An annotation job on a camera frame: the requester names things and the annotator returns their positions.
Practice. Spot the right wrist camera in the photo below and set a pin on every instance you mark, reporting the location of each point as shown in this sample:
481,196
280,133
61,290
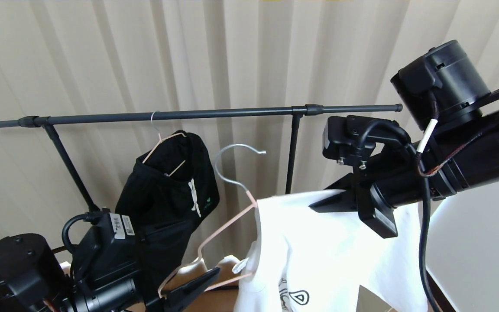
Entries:
345,138

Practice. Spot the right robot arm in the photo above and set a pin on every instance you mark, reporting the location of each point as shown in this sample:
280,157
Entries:
483,147

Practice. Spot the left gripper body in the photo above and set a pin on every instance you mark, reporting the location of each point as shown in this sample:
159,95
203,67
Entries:
111,299

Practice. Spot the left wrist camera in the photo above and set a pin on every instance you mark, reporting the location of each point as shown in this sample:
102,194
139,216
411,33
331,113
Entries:
102,247

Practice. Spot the black shorts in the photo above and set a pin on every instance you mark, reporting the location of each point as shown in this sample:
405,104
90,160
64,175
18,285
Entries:
163,208

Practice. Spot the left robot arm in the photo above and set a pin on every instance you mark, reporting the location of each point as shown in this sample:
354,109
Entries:
11,268

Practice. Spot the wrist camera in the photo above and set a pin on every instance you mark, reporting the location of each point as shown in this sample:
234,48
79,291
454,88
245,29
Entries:
345,138
102,247

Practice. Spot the pink clothes hanger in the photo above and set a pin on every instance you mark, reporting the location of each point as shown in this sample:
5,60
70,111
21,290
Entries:
228,223
158,143

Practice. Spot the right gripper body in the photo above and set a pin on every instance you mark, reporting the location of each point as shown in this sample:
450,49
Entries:
396,182

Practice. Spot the white garment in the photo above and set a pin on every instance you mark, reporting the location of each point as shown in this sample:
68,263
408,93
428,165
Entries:
332,260

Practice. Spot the beige curtain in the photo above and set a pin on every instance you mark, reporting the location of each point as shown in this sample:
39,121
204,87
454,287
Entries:
189,52

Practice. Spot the black clothes rack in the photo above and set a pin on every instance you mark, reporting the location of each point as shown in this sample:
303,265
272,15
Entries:
189,114

